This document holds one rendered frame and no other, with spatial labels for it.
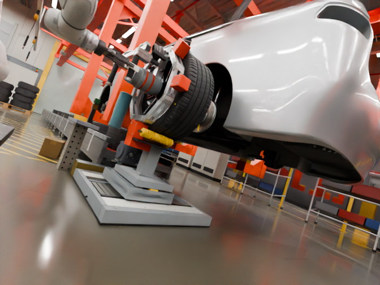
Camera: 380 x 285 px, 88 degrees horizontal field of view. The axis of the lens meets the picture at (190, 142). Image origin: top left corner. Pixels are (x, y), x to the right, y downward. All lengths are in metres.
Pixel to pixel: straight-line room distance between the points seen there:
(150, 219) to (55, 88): 13.43
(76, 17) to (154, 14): 1.23
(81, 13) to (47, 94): 13.34
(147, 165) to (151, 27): 1.29
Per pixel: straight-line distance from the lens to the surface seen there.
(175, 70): 1.25
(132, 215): 1.17
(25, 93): 9.59
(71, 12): 1.04
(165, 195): 1.43
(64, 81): 14.41
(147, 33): 2.09
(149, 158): 1.44
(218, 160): 6.37
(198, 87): 1.28
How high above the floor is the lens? 0.46
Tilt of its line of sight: 4 degrees up
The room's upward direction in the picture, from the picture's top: 19 degrees clockwise
